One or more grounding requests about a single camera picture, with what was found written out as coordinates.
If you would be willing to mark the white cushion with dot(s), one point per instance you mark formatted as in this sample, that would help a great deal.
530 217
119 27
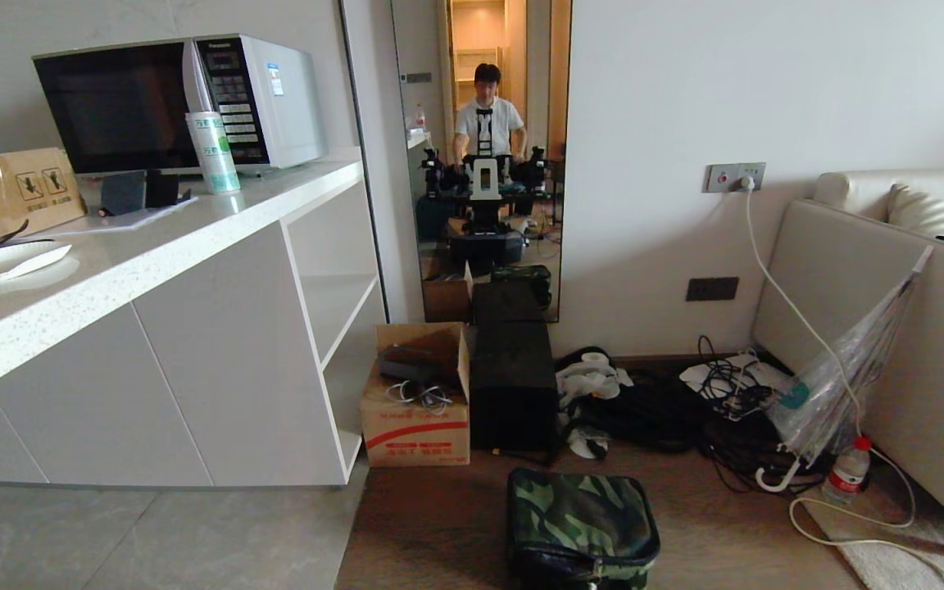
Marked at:
927 209

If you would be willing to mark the white paper sheet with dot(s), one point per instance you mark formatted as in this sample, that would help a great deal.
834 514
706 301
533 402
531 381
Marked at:
111 221

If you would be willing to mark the black stand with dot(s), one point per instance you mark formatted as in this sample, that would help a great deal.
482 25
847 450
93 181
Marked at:
140 192

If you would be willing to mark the white microwave oven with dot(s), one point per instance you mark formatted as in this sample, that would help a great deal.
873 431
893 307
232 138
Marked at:
161 102

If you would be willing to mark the white counter cabinet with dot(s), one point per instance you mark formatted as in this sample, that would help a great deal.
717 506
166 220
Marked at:
161 328

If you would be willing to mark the grey wall socket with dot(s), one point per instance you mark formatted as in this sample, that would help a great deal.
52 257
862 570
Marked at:
734 177

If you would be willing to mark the transparent umbrella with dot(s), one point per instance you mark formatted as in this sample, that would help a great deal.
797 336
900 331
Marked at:
837 385

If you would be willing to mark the white cloth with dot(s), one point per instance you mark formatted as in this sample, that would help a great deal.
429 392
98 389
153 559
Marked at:
587 381

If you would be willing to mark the beige sofa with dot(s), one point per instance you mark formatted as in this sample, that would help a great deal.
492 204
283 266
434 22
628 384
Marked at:
890 328

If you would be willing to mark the brown cardboard box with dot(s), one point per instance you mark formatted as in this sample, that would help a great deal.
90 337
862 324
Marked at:
5 197

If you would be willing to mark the tall wall mirror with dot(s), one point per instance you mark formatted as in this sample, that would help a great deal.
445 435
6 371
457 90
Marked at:
480 164

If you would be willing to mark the cardboard box with red print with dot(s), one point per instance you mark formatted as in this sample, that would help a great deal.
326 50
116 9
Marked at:
415 426

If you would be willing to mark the black wall socket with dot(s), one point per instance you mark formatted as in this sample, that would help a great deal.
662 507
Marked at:
711 288

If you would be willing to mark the white flat device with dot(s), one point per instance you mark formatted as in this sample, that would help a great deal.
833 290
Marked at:
734 377

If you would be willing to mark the white paper plate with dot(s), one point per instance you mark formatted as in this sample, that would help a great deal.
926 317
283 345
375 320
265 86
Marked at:
1 262

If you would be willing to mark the camouflage bag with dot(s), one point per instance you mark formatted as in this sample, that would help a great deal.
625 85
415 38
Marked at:
578 524

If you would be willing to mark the black box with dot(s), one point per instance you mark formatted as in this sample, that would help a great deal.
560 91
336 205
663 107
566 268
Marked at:
511 385

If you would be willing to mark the white green wipes canister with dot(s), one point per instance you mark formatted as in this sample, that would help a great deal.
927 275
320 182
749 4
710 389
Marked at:
214 156

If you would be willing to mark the plastic water bottle red cap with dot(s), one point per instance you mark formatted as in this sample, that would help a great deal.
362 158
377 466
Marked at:
847 474

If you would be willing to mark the white rug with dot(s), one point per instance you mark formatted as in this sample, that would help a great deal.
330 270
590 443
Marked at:
906 557

